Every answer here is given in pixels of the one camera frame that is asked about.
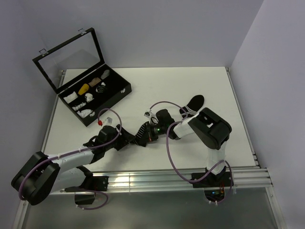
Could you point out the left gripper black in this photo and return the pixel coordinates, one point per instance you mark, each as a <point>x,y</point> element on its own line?
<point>124,138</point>

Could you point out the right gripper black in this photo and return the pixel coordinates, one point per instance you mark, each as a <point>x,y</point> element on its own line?
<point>153,136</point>

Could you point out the black sock thin white stripes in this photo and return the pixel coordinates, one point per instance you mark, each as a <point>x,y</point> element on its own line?
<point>140,133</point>

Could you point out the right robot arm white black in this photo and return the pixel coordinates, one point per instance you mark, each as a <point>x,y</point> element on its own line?
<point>211,129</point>

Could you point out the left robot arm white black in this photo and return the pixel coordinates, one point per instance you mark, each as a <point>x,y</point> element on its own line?
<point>43,174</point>

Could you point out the white crumpled sock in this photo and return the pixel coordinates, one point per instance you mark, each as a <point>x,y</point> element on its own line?
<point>85,113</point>

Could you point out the black ankle sock white cuff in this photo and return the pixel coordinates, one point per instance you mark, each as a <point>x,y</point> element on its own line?
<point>194,105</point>

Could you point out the white black patterned rolled sock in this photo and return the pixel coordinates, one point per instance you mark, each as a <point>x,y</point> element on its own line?
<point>78,107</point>

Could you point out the white grey rolled sock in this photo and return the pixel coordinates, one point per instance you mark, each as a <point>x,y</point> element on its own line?
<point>89,97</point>

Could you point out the black white striped rolled sock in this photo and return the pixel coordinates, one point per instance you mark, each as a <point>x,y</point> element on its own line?
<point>101,88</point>

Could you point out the yellow rolled sock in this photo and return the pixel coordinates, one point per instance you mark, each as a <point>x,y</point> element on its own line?
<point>83,89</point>

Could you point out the tan rolled sock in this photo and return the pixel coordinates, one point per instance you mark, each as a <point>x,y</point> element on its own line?
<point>94,81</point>

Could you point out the black display case with lid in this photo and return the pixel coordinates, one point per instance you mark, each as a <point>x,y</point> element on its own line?
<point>71,64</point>

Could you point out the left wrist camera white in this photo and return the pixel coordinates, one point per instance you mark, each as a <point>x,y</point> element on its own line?
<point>107,121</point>

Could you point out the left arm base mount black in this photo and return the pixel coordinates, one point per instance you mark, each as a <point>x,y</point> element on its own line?
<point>93,185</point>

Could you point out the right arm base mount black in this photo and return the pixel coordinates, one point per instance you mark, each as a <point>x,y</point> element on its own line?
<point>219,182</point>

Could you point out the aluminium frame rail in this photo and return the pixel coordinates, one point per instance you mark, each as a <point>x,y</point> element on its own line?
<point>163,180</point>

